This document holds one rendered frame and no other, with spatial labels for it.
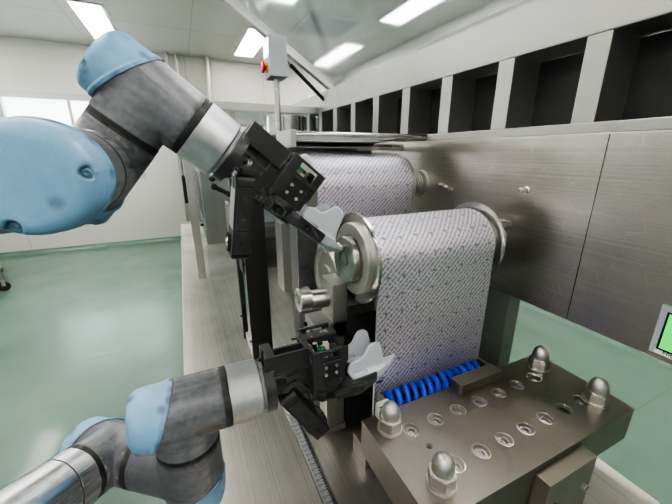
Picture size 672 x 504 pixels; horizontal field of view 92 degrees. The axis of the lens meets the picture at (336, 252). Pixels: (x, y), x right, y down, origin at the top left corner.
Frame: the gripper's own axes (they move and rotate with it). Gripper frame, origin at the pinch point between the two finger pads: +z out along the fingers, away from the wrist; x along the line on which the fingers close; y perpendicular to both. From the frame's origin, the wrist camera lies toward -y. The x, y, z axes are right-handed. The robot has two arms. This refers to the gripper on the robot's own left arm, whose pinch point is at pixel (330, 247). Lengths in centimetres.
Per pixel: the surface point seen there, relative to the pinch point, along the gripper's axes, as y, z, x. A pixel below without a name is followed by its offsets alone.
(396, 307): -1.7, 11.8, -7.1
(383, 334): -6.3, 12.7, -7.1
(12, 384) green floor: -184, -25, 198
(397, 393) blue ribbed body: -13.0, 20.3, -9.5
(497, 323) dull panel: 7.6, 41.5, -3.5
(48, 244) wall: -224, -94, 549
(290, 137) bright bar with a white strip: 14.1, -10.1, 22.2
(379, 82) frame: 50, 7, 47
